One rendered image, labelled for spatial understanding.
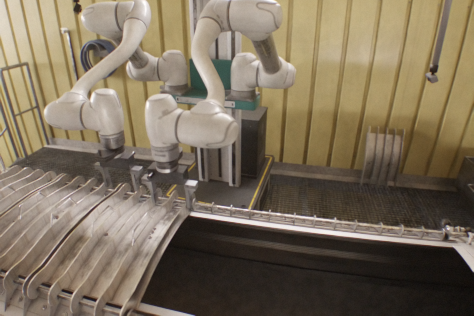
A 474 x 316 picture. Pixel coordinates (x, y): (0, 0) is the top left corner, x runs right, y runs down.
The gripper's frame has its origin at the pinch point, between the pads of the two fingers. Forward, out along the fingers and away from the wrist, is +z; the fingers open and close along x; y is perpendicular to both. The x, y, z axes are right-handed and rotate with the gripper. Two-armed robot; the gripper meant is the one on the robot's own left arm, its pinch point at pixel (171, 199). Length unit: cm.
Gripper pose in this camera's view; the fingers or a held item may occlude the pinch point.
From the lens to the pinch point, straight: 106.9
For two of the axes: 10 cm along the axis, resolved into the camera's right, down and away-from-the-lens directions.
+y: -2.1, 4.1, -8.9
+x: 9.8, 0.9, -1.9
